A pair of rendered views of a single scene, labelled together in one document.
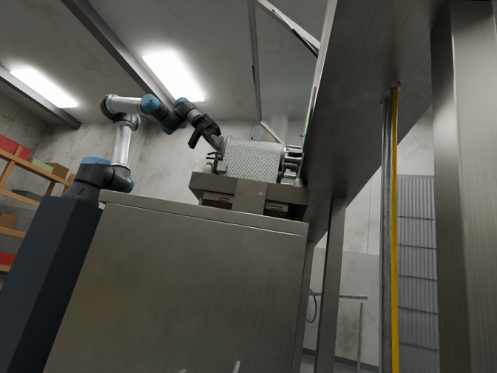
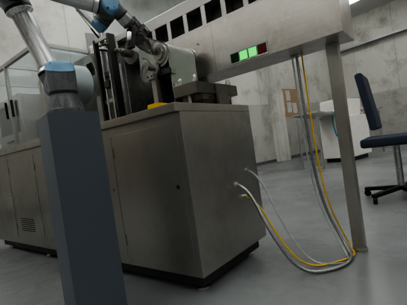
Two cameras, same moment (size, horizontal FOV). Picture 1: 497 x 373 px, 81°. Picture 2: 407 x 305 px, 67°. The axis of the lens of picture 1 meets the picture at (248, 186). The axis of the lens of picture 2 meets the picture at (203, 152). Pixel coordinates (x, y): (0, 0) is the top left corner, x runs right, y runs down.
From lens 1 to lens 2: 1.59 m
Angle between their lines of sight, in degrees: 63
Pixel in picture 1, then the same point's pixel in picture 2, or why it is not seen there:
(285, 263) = (246, 125)
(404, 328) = not seen: hidden behind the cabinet
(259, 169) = (188, 69)
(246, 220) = (232, 108)
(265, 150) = (187, 55)
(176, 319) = (227, 164)
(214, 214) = (223, 108)
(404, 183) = not seen: hidden behind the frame
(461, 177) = (343, 95)
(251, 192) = (223, 91)
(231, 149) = (171, 54)
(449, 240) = (340, 109)
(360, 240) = not seen: hidden behind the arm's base
